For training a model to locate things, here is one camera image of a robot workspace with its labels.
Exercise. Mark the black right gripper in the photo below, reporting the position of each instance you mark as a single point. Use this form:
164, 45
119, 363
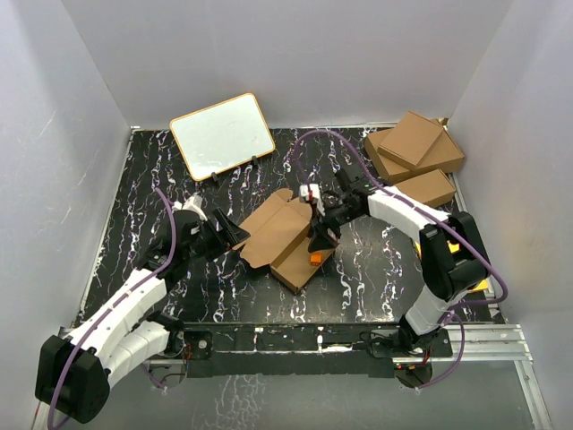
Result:
321, 237

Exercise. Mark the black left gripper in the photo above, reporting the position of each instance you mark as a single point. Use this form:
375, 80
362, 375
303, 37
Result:
235, 234

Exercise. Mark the small orange cube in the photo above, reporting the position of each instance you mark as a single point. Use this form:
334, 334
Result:
316, 259

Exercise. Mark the cardboard box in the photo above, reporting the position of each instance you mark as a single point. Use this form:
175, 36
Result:
410, 141
279, 239
445, 155
432, 188

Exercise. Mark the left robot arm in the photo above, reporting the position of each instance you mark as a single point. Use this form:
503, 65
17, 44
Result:
76, 373

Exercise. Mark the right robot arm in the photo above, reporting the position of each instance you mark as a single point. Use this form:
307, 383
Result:
452, 255

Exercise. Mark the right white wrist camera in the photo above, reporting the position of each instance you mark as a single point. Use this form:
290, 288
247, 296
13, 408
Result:
311, 194

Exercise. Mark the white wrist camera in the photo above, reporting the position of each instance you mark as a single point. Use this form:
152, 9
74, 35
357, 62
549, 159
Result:
193, 204
311, 194

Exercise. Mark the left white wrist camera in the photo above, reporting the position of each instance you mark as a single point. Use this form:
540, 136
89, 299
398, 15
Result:
193, 204

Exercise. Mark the black base frame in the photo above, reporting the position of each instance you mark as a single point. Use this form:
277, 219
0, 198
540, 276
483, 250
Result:
301, 348

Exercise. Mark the whiteboard with orange frame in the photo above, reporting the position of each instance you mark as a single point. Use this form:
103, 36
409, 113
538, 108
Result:
223, 136

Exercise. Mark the aluminium rail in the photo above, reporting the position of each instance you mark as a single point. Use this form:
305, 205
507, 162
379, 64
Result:
473, 342

